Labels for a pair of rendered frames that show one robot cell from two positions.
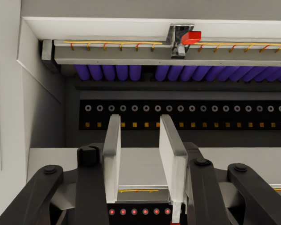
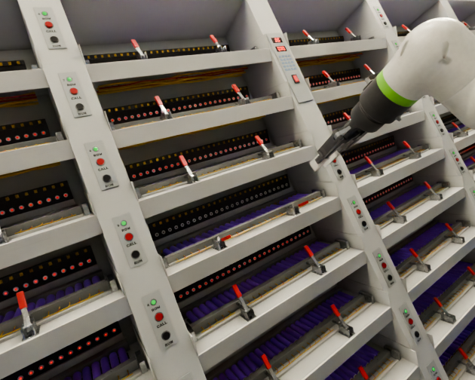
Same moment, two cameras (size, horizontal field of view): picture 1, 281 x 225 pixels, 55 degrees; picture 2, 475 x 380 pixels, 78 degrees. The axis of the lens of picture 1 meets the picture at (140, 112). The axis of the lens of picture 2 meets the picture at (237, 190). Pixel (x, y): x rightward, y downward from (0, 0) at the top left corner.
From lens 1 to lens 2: 74 cm
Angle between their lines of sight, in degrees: 31
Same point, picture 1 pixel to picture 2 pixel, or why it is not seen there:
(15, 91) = (330, 173)
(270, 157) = (246, 178)
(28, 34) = (333, 193)
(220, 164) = (262, 170)
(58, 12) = (331, 202)
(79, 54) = (314, 195)
